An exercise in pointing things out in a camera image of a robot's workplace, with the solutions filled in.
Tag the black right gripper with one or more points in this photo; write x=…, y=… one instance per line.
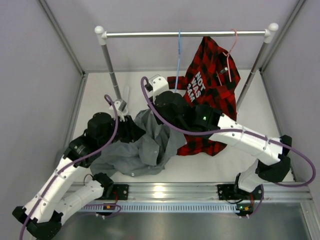
x=159, y=120

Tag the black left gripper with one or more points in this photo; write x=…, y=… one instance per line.
x=132, y=131

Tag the grey button shirt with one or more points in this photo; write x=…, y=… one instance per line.
x=146, y=156

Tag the blue wire hanger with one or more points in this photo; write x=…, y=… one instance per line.
x=180, y=49

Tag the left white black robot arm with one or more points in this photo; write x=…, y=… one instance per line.
x=47, y=212

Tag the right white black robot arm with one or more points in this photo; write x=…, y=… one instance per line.
x=272, y=163

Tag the red black plaid shirt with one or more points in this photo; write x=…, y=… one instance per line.
x=200, y=82

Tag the silver clothes rack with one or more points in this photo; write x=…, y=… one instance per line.
x=157, y=52

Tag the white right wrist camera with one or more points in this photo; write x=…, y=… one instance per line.
x=157, y=85

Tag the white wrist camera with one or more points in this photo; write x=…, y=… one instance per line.
x=157, y=85
x=121, y=109

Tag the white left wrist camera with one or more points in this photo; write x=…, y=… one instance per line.
x=121, y=109

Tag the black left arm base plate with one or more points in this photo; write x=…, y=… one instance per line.
x=119, y=192

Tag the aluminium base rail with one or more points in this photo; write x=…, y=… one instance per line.
x=207, y=192

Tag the pink wire hanger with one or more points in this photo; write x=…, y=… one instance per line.
x=226, y=70

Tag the slotted grey cable duct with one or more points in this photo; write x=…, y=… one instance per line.
x=174, y=207

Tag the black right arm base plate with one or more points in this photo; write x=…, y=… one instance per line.
x=230, y=192

